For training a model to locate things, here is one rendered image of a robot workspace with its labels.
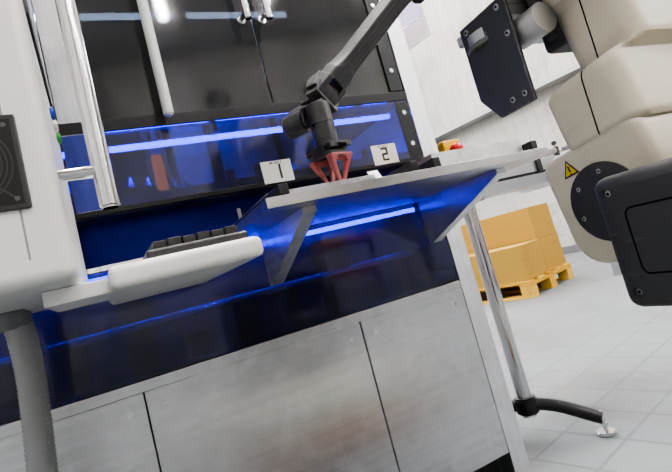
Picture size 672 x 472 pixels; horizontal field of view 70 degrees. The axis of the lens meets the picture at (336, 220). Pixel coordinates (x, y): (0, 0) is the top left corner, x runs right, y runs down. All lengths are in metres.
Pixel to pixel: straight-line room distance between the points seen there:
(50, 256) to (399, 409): 1.00
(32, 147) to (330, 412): 0.92
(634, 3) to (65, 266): 0.76
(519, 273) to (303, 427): 3.84
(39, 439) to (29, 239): 0.41
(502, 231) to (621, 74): 4.77
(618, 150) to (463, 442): 1.03
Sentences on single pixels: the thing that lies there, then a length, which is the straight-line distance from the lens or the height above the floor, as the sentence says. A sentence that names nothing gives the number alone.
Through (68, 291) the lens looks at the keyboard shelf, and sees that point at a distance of 0.74.
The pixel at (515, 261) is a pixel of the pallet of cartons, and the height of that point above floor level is 0.36.
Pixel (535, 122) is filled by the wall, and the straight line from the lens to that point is 8.71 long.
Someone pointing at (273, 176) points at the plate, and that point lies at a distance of 1.29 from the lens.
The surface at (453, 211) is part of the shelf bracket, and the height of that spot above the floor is 0.80.
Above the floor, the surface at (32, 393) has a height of 0.66.
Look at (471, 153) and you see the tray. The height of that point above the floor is 0.90.
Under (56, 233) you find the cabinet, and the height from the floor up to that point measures 0.86.
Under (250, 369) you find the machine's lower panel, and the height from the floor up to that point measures 0.55.
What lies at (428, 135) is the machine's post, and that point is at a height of 1.06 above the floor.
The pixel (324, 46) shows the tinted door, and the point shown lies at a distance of 1.52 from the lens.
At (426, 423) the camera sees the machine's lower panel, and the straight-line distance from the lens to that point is 1.44.
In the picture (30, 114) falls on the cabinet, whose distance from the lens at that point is 0.70.
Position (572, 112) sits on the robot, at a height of 0.85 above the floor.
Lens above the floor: 0.73
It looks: 6 degrees up
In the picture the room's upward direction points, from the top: 15 degrees counter-clockwise
